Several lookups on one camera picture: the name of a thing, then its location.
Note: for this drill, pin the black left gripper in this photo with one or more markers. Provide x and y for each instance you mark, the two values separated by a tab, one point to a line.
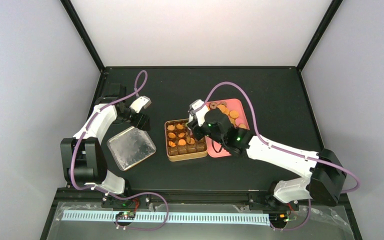
140	125

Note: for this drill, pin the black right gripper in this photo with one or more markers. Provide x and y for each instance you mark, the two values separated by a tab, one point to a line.
197	135

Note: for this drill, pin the orange cookie third row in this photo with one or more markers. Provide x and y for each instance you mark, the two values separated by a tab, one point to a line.
171	144
190	141

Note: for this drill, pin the orange flower cookie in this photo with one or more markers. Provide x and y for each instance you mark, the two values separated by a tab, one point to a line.
179	126
171	127

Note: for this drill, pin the round waffle cookie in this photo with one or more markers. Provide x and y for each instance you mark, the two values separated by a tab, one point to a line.
182	142

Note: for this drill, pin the gold cookie tin box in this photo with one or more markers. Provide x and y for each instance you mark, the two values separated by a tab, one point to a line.
187	152

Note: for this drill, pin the orange cookie second row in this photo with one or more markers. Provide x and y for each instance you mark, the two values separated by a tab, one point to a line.
171	135

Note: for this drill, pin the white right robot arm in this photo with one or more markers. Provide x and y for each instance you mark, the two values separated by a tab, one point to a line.
319	175

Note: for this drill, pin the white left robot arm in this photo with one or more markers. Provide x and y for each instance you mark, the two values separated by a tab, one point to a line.
83	160

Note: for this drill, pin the chocolate sprinkled donut cookie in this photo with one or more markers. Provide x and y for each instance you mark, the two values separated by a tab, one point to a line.
213	105

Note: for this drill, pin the pink plastic tray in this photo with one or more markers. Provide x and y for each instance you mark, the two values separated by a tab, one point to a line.
233	108

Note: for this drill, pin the silver tin lid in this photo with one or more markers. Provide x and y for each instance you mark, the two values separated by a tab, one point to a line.
130	147

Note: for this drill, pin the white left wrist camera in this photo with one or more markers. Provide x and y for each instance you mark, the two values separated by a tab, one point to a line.
140	103

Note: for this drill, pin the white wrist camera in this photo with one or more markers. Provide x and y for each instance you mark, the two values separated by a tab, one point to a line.
197	111
140	103

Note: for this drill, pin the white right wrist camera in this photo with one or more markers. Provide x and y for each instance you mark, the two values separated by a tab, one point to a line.
197	111

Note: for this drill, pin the light blue slotted cable duct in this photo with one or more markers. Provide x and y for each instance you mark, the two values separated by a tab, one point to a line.
258	219

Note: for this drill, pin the black enclosure frame post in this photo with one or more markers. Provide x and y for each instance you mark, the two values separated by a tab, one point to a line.
82	32

